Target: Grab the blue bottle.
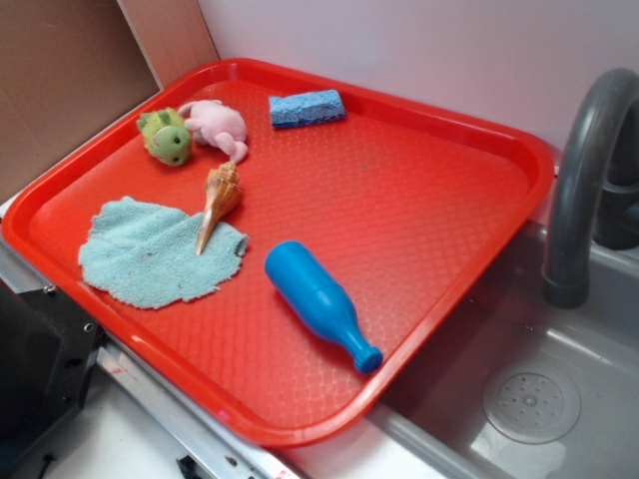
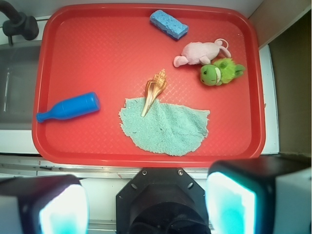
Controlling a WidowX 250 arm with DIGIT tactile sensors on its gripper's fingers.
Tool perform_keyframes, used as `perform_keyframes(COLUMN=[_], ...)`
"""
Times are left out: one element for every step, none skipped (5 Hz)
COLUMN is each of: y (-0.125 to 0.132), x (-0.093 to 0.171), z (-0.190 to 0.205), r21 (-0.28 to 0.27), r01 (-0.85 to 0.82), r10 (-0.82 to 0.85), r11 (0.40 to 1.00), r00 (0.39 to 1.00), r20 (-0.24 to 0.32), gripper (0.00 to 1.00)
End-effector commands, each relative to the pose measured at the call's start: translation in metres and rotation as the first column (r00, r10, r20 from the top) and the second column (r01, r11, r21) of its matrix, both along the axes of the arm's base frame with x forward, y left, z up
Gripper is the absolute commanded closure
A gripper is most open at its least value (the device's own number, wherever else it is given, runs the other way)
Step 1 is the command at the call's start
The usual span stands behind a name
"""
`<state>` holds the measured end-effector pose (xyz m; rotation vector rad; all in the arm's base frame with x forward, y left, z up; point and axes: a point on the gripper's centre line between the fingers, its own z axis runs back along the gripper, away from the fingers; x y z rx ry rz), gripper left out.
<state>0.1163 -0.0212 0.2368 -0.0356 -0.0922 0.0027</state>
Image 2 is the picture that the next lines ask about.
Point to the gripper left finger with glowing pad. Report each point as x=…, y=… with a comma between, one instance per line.
x=43, y=205

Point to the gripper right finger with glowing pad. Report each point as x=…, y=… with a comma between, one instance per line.
x=265, y=195

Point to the blue plastic bottle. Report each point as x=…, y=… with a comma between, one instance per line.
x=71, y=108

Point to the teal woven cloth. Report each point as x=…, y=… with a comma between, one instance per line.
x=171, y=129

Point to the green plush frog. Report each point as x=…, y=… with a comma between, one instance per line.
x=222, y=71

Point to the red plastic tray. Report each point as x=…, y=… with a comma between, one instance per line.
x=113, y=50

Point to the metal sink basin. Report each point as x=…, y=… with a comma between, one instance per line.
x=18, y=76

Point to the orange conch seashell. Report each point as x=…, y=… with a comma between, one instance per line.
x=153, y=89

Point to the pink plush toy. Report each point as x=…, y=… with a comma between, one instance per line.
x=202, y=53

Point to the black faucet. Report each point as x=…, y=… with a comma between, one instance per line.
x=18, y=23

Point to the blue sponge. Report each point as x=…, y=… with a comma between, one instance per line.
x=168, y=24

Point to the black octagonal mount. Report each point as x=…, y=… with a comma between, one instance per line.
x=161, y=201

